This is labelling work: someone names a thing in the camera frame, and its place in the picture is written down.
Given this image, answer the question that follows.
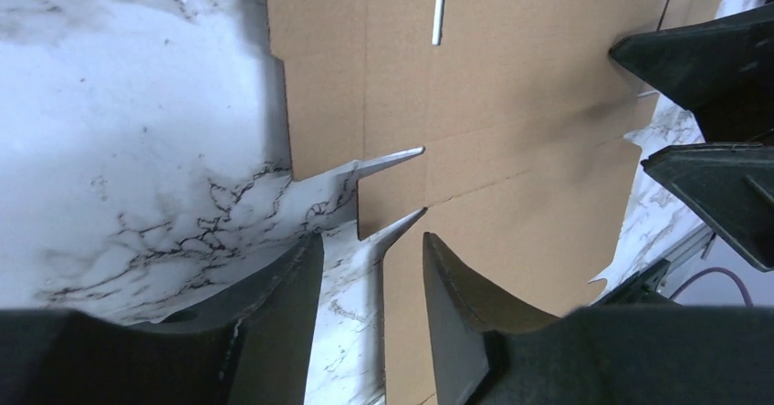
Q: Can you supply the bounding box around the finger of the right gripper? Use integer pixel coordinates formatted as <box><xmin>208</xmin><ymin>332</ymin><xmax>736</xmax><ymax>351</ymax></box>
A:
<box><xmin>609</xmin><ymin>4</ymin><xmax>773</xmax><ymax>144</ymax></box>
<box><xmin>641</xmin><ymin>142</ymin><xmax>773</xmax><ymax>272</ymax></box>

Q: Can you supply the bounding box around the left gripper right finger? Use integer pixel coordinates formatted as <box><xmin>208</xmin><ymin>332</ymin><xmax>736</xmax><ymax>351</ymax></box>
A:
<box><xmin>423</xmin><ymin>233</ymin><xmax>773</xmax><ymax>404</ymax></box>

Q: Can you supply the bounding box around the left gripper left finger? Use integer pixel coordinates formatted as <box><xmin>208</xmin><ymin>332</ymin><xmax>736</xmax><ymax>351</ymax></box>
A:
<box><xmin>1</xmin><ymin>234</ymin><xmax>324</xmax><ymax>404</ymax></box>

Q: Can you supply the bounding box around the brown cardboard box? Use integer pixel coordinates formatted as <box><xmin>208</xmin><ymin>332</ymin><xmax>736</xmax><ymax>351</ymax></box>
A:
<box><xmin>267</xmin><ymin>0</ymin><xmax>721</xmax><ymax>404</ymax></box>

